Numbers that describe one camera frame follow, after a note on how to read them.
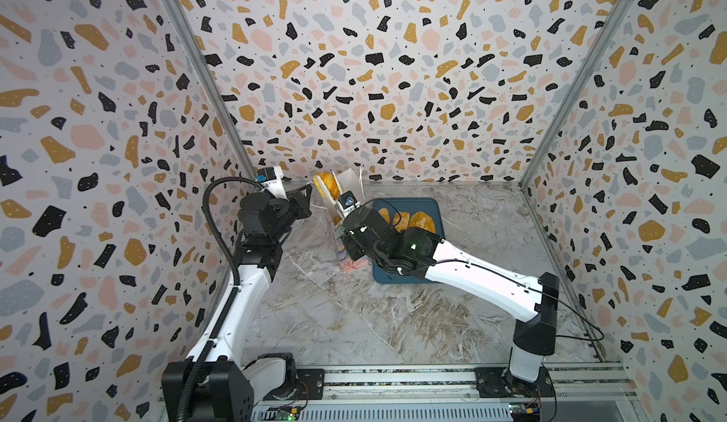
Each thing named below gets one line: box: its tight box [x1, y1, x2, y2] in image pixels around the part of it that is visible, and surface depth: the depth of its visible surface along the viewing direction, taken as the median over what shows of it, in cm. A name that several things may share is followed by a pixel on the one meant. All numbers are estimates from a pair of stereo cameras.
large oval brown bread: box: [408, 211, 437, 234], surface depth 105 cm
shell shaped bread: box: [313, 171, 341, 201], surface depth 71 cm
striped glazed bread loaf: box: [392, 211, 410, 233], surface depth 108 cm
